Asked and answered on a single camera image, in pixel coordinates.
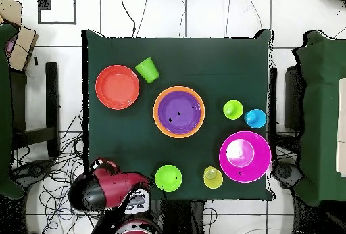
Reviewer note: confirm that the small green bowl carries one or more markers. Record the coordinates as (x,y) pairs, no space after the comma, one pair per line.
(170,177)

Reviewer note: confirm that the large orange bowl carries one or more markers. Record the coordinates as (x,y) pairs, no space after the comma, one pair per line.
(155,115)

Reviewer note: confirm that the purple bowl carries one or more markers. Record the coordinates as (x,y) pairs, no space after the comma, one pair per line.
(179,112)

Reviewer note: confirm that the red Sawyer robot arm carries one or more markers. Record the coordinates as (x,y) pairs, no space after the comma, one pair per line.
(116,188)

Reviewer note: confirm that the wide red-orange bowl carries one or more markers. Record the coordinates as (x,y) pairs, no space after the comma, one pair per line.
(117,87)

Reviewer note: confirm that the black stand base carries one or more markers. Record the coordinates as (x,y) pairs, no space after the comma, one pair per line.
(285,171)
(35,170)

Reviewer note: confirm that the yellow cup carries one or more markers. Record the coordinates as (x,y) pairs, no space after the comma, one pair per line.
(213,177)

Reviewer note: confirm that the green cloth covered table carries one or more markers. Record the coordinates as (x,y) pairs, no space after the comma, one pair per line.
(321,109)
(4,109)

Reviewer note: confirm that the lime green cup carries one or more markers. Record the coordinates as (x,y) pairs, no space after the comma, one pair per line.
(233,109)

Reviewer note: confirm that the dark green tablecloth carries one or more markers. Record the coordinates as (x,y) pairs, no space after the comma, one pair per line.
(202,63)

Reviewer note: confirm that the large pink bowl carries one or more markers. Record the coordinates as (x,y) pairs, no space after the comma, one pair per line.
(245,157)

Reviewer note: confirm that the cardboard box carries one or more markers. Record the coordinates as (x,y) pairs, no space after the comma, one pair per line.
(23,48)
(9,9)

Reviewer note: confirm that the blue cup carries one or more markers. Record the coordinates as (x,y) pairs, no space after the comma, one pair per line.
(255,118)

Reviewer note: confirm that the white box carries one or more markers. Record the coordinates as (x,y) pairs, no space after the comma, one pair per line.
(342,125)

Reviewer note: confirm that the black chair frame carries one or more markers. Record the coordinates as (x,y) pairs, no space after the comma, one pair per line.
(51,104)

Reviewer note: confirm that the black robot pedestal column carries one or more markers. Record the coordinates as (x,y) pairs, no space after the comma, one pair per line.
(183,217)

